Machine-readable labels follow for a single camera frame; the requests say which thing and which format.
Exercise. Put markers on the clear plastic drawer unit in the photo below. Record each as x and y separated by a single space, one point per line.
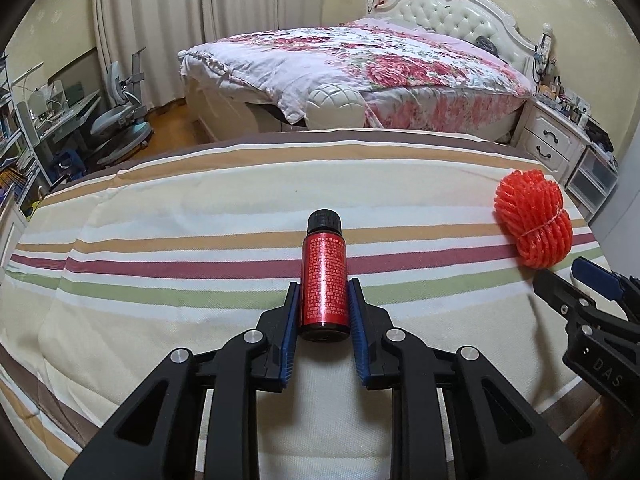
592 177

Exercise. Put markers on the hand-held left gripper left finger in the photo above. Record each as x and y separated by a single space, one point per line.
290 340

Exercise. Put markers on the grey study desk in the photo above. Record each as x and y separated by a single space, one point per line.
70 115

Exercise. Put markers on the red bottle with black cap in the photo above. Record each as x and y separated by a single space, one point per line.
322 280

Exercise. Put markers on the pile of nightstand clutter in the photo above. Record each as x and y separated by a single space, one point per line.
565 102

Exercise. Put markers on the grey desk chair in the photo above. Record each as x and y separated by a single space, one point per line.
120 120

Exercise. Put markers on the dark cloth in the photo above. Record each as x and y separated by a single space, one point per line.
487 46

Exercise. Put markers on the white nightstand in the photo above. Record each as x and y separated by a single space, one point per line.
547 140

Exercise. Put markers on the white upholstered bed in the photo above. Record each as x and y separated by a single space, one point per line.
450 15

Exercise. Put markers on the striped tablecloth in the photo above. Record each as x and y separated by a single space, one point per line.
175 210

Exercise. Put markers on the beige curtains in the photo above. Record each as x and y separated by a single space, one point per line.
200 25

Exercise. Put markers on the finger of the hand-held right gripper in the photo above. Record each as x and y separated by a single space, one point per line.
555 292
595 276

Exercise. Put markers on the black pouch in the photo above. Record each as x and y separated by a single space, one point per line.
600 135

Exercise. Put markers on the floral pink blanket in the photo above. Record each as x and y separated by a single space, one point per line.
350 55

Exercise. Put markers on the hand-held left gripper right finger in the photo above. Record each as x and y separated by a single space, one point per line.
359 340

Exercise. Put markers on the large red foam fruit net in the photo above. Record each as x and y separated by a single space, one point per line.
532 210

